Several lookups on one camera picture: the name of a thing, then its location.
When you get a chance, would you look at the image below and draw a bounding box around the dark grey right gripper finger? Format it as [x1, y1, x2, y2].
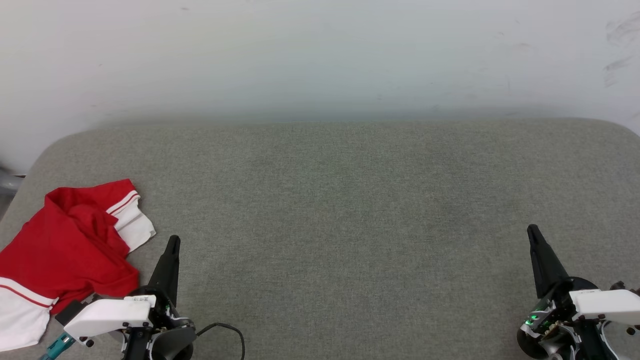
[527, 224, 571, 300]

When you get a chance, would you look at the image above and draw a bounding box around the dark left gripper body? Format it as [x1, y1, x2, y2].
[120, 285, 196, 360]

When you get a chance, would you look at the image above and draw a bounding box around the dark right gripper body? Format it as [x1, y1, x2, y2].
[516, 276, 608, 360]

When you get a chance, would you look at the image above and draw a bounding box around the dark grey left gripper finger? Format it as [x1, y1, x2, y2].
[147, 235, 181, 307]

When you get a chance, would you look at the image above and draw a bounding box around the red and white jersey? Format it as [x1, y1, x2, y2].
[0, 179, 156, 352]

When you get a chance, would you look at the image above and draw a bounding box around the thin black cable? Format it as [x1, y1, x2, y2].
[195, 322, 246, 360]

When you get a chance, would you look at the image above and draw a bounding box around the teal cable connector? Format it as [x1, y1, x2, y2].
[39, 332, 76, 360]

